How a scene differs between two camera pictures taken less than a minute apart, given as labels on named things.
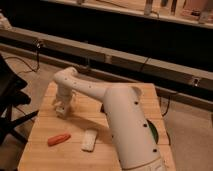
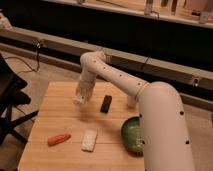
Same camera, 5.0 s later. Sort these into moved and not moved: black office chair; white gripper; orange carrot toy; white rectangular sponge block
Moved: white gripper
Not moved: black office chair; white rectangular sponge block; orange carrot toy
